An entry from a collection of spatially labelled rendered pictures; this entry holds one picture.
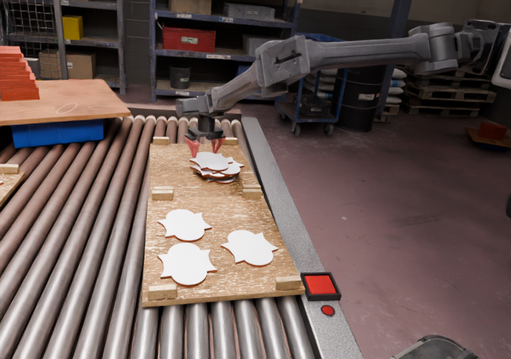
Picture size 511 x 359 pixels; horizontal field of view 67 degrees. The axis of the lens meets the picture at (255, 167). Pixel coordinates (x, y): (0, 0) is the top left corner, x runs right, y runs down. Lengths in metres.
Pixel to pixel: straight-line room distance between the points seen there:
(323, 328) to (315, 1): 5.56
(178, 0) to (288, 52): 4.42
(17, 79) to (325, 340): 1.39
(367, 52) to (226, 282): 0.58
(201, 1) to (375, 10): 2.68
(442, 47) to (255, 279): 0.66
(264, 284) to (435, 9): 6.43
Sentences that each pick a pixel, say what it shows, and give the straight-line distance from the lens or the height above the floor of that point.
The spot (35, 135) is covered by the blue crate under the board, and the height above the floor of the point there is 0.96.
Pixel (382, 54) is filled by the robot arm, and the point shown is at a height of 1.43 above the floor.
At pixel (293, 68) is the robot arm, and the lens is 0.80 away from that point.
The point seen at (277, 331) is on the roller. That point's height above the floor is 0.92.
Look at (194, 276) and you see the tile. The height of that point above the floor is 0.94.
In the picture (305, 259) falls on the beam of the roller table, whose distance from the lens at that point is 1.03.
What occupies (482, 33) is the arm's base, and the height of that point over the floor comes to 1.49.
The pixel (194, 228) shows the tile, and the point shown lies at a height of 0.94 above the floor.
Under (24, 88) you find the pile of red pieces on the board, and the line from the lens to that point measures 1.72.
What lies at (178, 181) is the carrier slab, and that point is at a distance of 1.27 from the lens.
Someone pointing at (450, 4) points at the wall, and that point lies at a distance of 7.19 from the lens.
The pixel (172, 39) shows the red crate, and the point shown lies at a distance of 5.18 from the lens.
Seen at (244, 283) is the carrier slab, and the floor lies 0.94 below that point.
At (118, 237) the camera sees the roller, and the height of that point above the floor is 0.92.
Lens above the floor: 1.54
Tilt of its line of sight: 25 degrees down
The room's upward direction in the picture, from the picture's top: 7 degrees clockwise
